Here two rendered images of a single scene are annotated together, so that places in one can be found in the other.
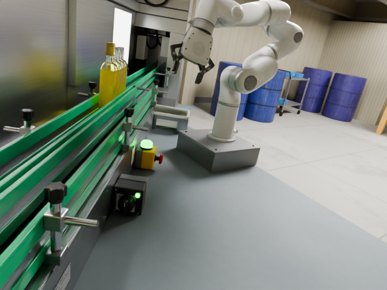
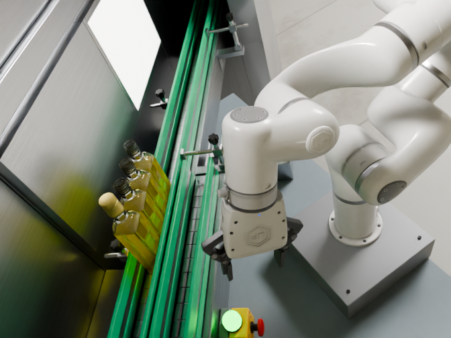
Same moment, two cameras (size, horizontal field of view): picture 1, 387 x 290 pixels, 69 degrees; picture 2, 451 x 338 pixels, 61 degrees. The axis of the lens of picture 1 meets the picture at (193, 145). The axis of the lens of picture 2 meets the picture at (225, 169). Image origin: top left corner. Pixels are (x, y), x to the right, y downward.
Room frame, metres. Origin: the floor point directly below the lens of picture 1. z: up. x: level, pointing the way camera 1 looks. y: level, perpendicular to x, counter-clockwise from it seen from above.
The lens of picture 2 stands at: (0.69, -0.08, 1.70)
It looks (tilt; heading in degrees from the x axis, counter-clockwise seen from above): 47 degrees down; 24
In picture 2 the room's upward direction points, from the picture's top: 22 degrees counter-clockwise
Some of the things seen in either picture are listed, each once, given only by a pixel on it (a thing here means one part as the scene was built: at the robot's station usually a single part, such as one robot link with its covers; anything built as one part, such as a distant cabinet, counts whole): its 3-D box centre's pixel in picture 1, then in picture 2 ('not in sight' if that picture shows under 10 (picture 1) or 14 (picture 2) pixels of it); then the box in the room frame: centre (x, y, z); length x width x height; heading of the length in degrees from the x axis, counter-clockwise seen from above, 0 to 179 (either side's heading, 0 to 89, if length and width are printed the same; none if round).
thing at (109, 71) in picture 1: (108, 90); (142, 241); (1.09, 0.37, 0.99); 0.06 x 0.06 x 0.21; 3
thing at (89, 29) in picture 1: (108, 39); (107, 80); (1.52, 0.52, 1.15); 0.90 x 0.03 x 0.34; 3
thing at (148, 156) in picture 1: (145, 157); (237, 327); (0.97, 0.17, 0.79); 0.07 x 0.07 x 0.07; 3
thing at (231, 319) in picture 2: (146, 144); (231, 320); (0.97, 0.17, 0.84); 0.04 x 0.04 x 0.03
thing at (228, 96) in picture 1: (233, 86); (356, 165); (1.21, -0.12, 1.07); 0.13 x 0.10 x 0.16; 29
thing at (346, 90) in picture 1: (327, 92); not in sight; (7.09, -2.99, 0.51); 1.43 x 0.85 x 1.03; 39
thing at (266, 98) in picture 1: (247, 92); not in sight; (5.23, -0.81, 0.47); 1.28 x 0.79 x 0.94; 127
